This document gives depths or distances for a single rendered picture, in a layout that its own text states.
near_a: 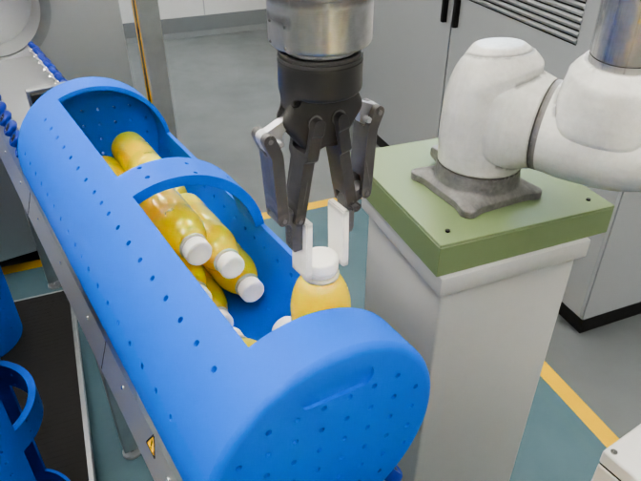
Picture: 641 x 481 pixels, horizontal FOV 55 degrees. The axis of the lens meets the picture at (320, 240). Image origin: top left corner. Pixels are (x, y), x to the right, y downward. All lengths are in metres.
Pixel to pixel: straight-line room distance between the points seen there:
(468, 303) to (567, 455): 1.09
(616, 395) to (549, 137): 1.50
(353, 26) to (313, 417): 0.36
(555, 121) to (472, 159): 0.15
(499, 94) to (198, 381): 0.68
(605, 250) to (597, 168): 1.32
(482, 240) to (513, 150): 0.16
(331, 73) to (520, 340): 0.91
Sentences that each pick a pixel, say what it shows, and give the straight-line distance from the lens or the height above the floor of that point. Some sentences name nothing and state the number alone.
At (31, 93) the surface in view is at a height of 1.08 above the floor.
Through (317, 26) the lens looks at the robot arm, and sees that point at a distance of 0.51.
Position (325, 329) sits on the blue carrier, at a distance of 0.62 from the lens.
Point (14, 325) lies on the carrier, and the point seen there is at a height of 0.22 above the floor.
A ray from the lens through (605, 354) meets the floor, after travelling 2.55.
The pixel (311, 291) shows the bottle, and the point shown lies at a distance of 0.66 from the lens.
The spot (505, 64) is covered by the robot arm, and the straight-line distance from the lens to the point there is 1.07.
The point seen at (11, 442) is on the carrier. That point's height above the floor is 0.60.
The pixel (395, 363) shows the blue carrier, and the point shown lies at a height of 1.18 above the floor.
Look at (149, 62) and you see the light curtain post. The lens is 1.93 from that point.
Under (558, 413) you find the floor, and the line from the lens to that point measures 2.28.
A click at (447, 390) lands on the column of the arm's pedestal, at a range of 1.32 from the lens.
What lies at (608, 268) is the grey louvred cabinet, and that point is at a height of 0.31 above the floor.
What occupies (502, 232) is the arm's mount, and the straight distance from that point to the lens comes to 1.10.
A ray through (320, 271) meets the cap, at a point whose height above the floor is 1.26.
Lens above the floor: 1.65
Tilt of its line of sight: 35 degrees down
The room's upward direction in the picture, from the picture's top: straight up
